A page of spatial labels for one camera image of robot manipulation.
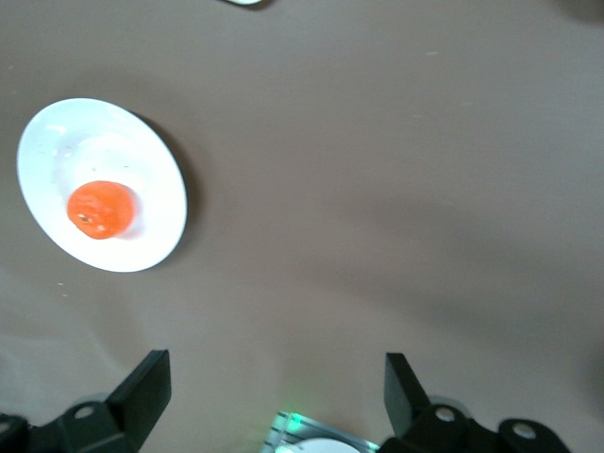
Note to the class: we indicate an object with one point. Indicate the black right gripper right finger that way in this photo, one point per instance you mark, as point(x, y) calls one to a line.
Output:
point(408, 401)

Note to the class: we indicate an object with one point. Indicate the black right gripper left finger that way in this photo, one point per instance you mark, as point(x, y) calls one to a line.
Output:
point(141, 401)

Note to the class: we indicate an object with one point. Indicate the orange mandarin fruit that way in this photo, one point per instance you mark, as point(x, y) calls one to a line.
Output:
point(101, 210)

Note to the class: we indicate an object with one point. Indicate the white round plate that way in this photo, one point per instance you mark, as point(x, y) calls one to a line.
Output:
point(94, 137)

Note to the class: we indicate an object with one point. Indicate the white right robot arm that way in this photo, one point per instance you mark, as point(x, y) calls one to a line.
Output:
point(321, 447)

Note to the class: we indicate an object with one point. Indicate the beige bear print tray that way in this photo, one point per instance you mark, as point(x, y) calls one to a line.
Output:
point(243, 1)

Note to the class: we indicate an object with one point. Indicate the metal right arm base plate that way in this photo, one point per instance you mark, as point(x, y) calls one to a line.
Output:
point(330, 430)

